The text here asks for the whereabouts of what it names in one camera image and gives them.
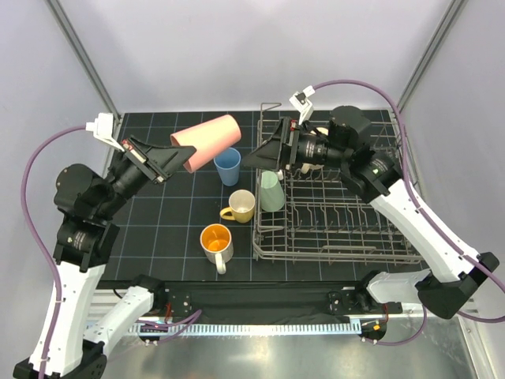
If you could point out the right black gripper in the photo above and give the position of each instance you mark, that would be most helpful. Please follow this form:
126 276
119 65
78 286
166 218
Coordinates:
267 156

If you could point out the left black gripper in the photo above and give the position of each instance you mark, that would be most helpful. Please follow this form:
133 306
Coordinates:
171 158

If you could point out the beige patterned ceramic mug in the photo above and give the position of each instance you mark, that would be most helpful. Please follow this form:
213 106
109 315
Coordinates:
306 167

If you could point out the green plastic cup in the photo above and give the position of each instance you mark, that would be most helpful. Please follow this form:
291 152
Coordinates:
272 197

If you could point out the pink plastic cup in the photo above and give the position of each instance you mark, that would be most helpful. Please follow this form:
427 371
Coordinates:
209 139

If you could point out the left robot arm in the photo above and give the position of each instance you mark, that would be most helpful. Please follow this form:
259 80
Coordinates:
88 203

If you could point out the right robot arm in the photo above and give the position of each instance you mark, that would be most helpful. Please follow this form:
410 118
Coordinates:
455 270

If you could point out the blue plastic cup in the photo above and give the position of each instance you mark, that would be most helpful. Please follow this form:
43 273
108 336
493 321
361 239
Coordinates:
227 164

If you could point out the yellow ceramic mug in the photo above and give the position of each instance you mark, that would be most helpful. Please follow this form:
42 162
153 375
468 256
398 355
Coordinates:
242 205

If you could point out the black grid mat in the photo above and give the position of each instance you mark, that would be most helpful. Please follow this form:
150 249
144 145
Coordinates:
160 236

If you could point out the orange inside white mug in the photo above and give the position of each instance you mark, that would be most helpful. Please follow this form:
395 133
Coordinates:
216 241

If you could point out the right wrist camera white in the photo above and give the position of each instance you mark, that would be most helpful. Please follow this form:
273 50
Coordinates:
301 102

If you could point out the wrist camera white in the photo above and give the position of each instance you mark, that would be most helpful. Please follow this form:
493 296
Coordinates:
102 129
301 102

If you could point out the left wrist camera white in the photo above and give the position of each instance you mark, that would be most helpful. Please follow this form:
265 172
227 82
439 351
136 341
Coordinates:
102 129

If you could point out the grey wire dish rack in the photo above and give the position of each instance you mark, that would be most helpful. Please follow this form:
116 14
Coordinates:
322 220

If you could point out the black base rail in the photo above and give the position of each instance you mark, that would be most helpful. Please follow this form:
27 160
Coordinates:
265 303

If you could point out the white slotted cable duct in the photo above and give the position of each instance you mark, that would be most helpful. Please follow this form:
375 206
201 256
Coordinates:
351 328

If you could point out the left aluminium frame post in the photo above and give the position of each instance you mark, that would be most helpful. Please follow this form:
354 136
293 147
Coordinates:
70 34

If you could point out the aluminium frame post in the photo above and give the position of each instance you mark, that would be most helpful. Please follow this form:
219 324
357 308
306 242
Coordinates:
70 34
442 31

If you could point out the right aluminium frame post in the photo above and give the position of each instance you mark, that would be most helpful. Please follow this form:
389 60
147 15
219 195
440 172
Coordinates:
442 31

